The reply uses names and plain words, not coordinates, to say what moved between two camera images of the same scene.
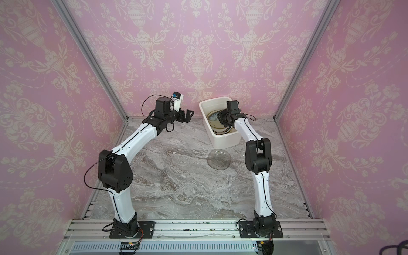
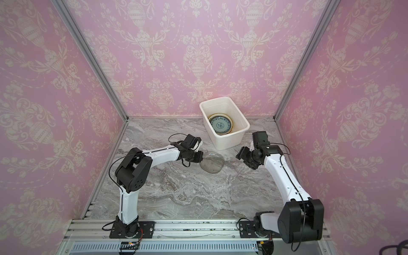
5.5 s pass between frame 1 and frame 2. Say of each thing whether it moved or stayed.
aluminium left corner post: stayed
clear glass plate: moved
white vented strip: stayed
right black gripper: moved
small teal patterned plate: moved
